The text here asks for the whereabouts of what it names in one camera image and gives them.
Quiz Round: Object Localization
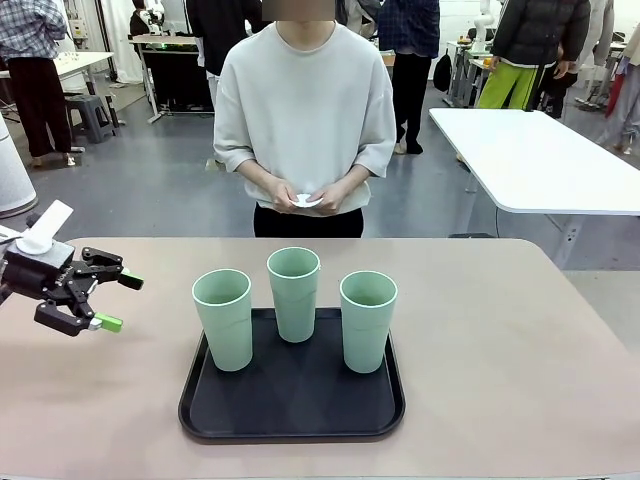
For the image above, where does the white perforated cylinder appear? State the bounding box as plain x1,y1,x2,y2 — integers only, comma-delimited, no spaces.
0,115,39,220

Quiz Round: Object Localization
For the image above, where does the bystander in dark checked coat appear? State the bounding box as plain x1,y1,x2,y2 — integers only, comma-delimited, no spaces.
375,0,442,156

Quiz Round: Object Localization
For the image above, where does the grey plastic step stool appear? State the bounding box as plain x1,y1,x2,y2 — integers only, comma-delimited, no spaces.
63,93,120,145

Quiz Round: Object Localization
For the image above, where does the black tripod pole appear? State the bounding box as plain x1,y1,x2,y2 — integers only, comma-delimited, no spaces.
523,47,547,114

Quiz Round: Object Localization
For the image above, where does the bystander in plaid shirt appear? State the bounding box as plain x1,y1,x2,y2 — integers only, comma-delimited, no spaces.
0,0,75,169

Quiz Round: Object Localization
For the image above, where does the bystander with bright green trousers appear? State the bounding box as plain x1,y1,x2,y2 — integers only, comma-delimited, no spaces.
473,0,592,112

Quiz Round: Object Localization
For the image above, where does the person's left hand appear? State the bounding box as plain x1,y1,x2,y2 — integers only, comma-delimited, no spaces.
310,180,352,216

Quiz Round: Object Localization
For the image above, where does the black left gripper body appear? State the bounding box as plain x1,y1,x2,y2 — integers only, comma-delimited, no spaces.
0,242,100,307

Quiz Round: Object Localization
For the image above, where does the light green plastic cup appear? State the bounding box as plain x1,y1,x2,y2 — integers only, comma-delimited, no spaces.
191,268,252,373
266,247,322,344
339,270,400,375

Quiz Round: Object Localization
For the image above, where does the person's right hand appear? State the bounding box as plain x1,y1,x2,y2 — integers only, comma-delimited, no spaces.
271,181,304,213

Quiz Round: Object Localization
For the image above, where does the person's right forearm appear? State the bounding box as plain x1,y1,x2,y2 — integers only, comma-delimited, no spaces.
238,159,282,195

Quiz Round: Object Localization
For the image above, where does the large white table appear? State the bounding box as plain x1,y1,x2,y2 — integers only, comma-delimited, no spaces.
428,106,640,269

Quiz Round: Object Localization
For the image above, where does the bystander in black clothes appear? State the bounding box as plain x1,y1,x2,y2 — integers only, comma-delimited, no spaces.
185,0,267,111

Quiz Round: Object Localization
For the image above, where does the small white desk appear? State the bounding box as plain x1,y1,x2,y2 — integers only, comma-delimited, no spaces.
47,49,117,99

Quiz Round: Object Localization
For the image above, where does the black workbench with green light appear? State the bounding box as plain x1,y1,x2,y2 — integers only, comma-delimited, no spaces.
128,33,217,125

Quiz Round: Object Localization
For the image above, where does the black plastic serving tray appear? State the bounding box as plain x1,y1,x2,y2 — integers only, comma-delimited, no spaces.
177,307,406,445

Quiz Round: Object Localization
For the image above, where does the black backpack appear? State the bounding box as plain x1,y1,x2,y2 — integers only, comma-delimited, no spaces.
431,48,454,94

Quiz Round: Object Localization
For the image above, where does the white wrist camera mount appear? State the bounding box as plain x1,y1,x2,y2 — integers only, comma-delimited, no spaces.
14,199,75,256

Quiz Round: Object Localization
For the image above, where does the bystander in light grey clothes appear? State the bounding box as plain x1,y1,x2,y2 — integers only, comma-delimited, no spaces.
592,0,640,155

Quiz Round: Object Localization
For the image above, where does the person's left forearm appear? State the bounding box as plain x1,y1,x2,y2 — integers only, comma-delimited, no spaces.
339,162,375,194

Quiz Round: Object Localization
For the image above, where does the blurred head of person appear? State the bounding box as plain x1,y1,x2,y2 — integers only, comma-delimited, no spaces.
260,0,338,24

